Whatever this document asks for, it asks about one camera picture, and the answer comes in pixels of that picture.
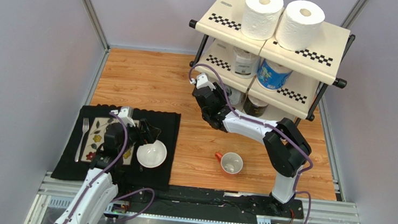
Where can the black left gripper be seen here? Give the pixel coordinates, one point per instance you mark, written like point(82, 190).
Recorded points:
point(149, 135)

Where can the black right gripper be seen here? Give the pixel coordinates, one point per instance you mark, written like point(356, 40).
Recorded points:
point(209, 98)

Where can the grey-wrapped paper roll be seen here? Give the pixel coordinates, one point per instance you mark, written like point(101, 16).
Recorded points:
point(235, 96)

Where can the black-wrapped paper roll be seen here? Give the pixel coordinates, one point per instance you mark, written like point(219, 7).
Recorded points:
point(254, 107)

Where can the white plastic-wrapped paper roll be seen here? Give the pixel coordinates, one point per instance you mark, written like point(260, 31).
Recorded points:
point(244, 64)

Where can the blue-wrapped paper roll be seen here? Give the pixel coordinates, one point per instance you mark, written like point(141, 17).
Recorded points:
point(272, 76)

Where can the plain white paper roll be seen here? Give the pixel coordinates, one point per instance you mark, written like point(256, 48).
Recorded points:
point(260, 18)

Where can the white embossed paper roll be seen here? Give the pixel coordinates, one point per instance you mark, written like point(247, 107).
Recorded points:
point(299, 25)

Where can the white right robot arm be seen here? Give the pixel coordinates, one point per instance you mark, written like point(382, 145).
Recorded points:
point(286, 147)

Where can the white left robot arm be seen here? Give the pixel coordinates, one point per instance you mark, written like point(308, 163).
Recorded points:
point(100, 187)

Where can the beige checkered three-tier shelf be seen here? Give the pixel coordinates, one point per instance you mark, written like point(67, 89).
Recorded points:
point(313, 69)

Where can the white ceramic bowl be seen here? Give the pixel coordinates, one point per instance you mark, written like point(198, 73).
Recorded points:
point(152, 155)

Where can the floral square ceramic plate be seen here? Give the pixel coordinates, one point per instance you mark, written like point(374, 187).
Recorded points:
point(95, 137)

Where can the orange ceramic mug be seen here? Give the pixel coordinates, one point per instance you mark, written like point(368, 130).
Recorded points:
point(231, 163)

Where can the silver metal fork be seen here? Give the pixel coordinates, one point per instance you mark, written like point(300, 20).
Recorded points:
point(85, 129)

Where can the black cloth placemat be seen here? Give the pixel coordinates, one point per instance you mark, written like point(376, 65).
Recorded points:
point(156, 178)

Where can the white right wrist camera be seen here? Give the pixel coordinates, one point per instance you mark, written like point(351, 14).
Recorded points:
point(202, 81)

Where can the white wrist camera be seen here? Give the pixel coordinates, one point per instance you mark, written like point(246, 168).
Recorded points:
point(125, 114)
point(202, 81)

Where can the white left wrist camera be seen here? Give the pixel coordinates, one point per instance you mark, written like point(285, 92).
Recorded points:
point(125, 114)

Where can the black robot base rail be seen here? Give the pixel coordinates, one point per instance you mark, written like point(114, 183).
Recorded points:
point(206, 206)

